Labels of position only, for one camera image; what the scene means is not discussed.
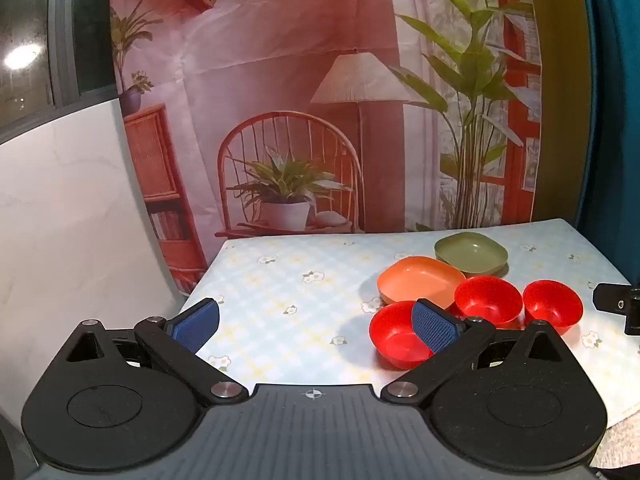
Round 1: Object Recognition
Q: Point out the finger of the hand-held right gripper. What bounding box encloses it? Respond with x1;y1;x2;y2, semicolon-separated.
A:
592;283;640;336

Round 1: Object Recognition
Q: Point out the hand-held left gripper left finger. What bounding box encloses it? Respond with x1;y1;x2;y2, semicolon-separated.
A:
62;298;249;405

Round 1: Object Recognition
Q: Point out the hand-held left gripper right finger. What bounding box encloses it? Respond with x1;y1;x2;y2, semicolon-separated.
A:
381;299;568;405

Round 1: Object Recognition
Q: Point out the green plate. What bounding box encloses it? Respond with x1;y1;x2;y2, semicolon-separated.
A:
434;232;509;277

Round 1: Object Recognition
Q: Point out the red bowl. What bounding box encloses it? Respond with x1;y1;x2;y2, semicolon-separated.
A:
369;301;436;371
454;276;524;330
522;280;584;335

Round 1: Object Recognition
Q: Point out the orange plate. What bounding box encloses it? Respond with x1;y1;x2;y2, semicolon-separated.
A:
377;256;467;307

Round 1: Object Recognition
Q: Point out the floral checked tablecloth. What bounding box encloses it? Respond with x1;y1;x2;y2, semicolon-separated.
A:
177;218;640;431

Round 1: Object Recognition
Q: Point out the teal curtain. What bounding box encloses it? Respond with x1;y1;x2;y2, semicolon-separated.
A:
575;0;640;283

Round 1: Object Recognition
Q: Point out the printed room backdrop cloth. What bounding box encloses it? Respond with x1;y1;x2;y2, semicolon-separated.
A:
109;0;546;296

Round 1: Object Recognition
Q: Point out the dark window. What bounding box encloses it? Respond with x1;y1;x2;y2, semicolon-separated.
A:
0;0;118;131

